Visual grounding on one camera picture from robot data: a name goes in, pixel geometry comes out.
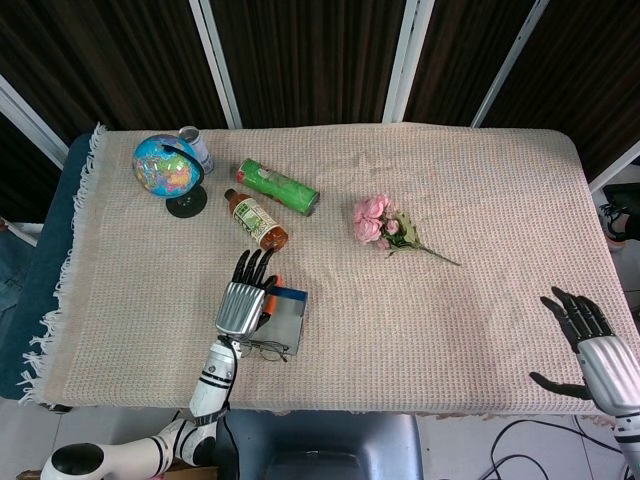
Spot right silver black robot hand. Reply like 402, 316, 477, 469
528, 285, 640, 416

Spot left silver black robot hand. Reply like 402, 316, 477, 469
214, 248, 284, 342

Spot grey blue glasses case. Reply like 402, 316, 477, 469
249, 284, 310, 356

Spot thin black frame eyeglasses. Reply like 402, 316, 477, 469
234, 339, 290, 363

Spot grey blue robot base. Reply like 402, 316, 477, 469
214, 410, 424, 480

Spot brown tea bottle green label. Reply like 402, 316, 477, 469
223, 187, 290, 254

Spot green cylindrical snack tube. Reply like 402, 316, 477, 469
235, 157, 321, 218

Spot beige waffle weave cloth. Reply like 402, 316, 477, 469
17, 122, 621, 419

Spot pink artificial flower bouquet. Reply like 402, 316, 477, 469
352, 193, 462, 267

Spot silver white drink can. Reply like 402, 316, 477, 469
178, 125, 215, 175

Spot desk globe on black stand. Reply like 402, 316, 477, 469
131, 133, 209, 219

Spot blue padded table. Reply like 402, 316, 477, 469
0, 132, 96, 401

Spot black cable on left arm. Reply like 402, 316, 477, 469
219, 335, 246, 401

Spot black floor cable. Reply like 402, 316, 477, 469
489, 417, 640, 480

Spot dark folding screen white frame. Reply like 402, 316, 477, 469
0, 0, 640, 186

